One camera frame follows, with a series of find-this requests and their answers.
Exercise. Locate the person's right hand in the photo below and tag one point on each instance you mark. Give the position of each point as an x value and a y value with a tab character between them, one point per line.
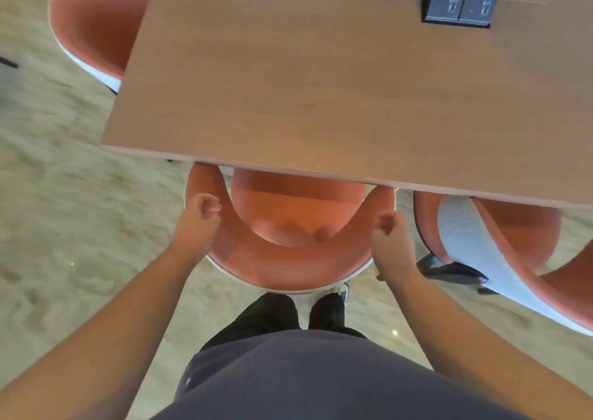
394	250

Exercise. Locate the person's left hand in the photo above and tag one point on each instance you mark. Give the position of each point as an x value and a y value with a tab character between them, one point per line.
197	227

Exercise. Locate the person's left fingers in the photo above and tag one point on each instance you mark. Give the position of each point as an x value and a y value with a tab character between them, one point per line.
208	203

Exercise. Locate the person's right fingers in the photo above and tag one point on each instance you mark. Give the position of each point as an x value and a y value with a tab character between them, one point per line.
384	224

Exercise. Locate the orange round-backed chair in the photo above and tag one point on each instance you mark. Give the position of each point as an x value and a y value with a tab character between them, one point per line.
287	257

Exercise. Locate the person's right forearm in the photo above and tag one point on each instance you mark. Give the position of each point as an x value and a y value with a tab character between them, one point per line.
468	341

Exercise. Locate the person's left forearm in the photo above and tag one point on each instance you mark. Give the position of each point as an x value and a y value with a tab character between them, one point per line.
106	336

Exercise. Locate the person's white shoe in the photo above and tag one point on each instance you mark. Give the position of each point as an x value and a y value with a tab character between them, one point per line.
342	290

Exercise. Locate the orange chair with grey mesh back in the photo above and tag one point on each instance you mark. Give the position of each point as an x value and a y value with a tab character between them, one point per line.
509	248

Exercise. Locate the person's black trousers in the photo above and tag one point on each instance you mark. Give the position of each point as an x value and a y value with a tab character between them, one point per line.
268	315

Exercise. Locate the person's grey shirt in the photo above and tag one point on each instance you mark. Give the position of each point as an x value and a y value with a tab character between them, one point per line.
333	378

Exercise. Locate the orange chair with white shell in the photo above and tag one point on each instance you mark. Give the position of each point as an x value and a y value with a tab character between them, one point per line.
97	17

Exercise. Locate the black table power socket box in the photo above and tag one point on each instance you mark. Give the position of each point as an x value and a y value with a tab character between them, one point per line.
461	2

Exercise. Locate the black chair leg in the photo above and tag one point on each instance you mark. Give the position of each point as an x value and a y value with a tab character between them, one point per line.
8	62

